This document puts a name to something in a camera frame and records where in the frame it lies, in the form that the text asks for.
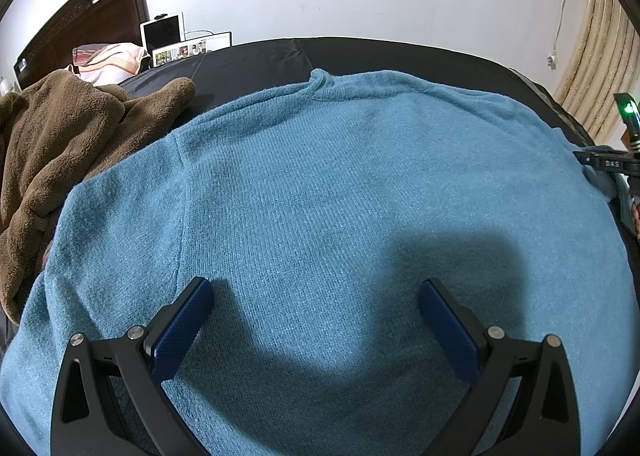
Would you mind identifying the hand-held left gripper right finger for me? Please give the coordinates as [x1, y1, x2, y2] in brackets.
[419, 278, 583, 456]

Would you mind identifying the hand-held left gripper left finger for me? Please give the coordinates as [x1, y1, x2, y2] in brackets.
[50, 277, 216, 456]

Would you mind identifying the blue knit sweater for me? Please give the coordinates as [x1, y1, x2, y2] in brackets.
[0, 68, 640, 456]

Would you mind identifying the person's right hand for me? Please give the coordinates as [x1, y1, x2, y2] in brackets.
[627, 183, 640, 242]

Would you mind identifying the beige curtain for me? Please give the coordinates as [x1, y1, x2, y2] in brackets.
[552, 0, 640, 147]

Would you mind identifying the brown fleece garment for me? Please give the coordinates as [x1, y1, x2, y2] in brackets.
[0, 68, 196, 327]

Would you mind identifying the pink white bedding pile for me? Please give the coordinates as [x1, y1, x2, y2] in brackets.
[72, 42, 151, 84]

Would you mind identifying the photo print calendar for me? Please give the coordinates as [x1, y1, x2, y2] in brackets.
[151, 33, 233, 68]

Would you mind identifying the black bed sheet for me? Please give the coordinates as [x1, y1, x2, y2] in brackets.
[0, 37, 640, 352]

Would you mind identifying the white tablet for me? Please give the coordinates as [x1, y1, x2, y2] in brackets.
[140, 12, 186, 49]

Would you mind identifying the dark wooden headboard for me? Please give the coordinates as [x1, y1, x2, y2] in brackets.
[12, 0, 151, 92]

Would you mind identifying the white power cable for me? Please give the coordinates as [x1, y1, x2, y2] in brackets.
[547, 0, 573, 57]

